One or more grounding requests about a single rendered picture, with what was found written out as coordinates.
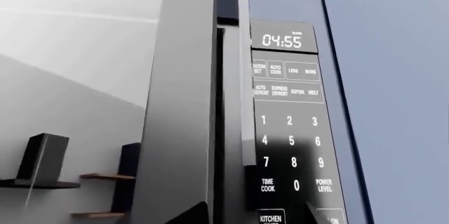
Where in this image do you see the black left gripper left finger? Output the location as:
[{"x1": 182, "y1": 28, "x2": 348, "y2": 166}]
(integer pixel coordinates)
[{"x1": 163, "y1": 201, "x2": 212, "y2": 224}]

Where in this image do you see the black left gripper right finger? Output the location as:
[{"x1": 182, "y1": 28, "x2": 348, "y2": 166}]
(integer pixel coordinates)
[{"x1": 304, "y1": 201, "x2": 330, "y2": 224}]

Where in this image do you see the black microwave control panel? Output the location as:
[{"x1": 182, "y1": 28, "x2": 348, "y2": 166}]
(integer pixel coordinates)
[{"x1": 216, "y1": 0, "x2": 375, "y2": 224}]

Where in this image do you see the microwave door with glass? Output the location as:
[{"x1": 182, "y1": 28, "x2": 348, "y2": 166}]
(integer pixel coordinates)
[{"x1": 0, "y1": 0, "x2": 225, "y2": 224}]

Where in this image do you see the digital clock display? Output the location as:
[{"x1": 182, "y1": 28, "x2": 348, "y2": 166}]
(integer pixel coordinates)
[{"x1": 249, "y1": 19, "x2": 319, "y2": 55}]

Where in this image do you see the silver vertical door handle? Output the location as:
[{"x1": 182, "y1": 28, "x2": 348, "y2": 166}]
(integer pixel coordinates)
[{"x1": 235, "y1": 0, "x2": 257, "y2": 167}]

